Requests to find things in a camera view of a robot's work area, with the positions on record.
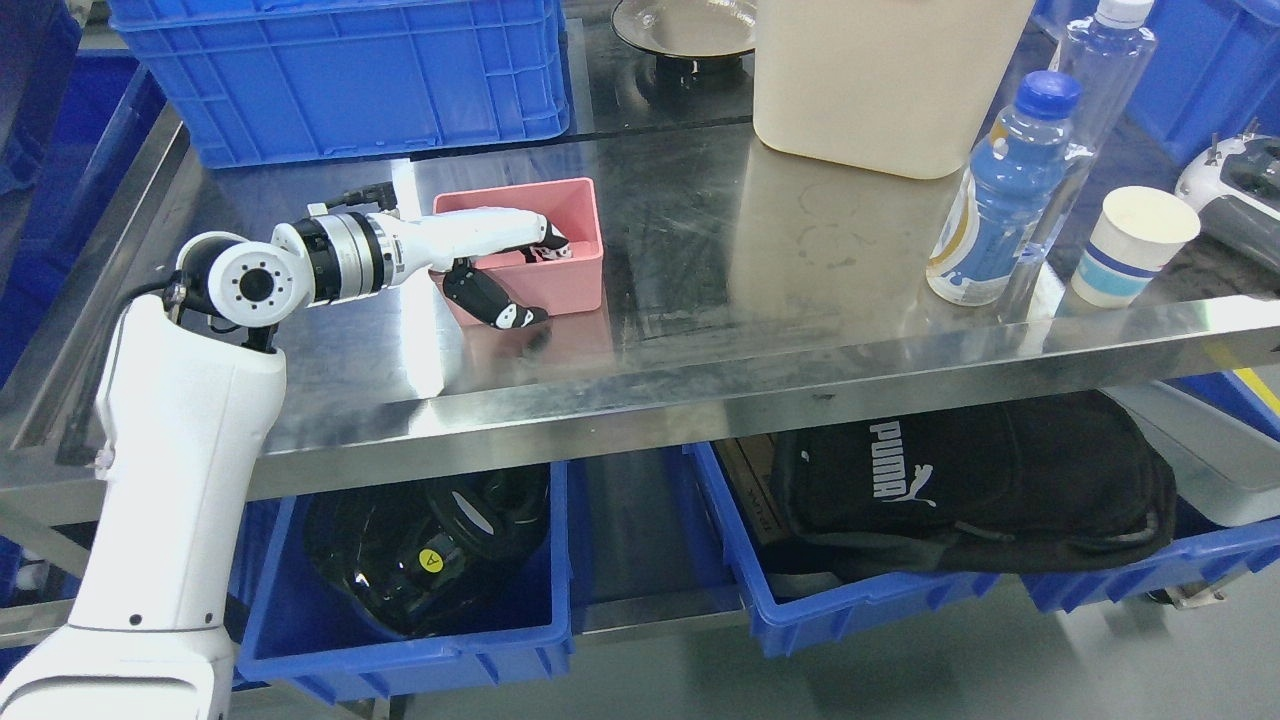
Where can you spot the blue bin under table right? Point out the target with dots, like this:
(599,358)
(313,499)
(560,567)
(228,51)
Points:
(1203,550)

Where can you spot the blue bin under table left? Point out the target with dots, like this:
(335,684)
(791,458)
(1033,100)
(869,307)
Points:
(304,633)

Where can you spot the black Puma bag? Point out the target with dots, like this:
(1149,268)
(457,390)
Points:
(1035,485)

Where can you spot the blue drink bottle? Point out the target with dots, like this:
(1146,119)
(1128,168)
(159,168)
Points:
(1011,176)

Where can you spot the stainless steel table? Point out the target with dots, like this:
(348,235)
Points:
(745,290)

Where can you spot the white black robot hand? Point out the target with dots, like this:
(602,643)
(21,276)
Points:
(448,243)

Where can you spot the white blue paper cup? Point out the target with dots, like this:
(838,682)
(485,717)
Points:
(1140,230)

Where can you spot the large blue crate on table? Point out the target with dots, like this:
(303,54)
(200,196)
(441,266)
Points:
(270,82)

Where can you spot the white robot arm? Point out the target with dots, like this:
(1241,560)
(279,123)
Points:
(190,385)

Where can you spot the blue bin under table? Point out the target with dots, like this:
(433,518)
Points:
(304,633)
(1203,550)

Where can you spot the black helmet in bin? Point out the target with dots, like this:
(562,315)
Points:
(420,558)

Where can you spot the clear water bottle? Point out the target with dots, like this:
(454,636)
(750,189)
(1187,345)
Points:
(1106,53)

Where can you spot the dark round plate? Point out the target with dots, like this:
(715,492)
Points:
(699,36)

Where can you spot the white remote controller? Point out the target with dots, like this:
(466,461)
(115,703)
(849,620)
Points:
(1233,186)

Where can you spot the beige plastic container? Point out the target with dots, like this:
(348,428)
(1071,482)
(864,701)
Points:
(900,87)

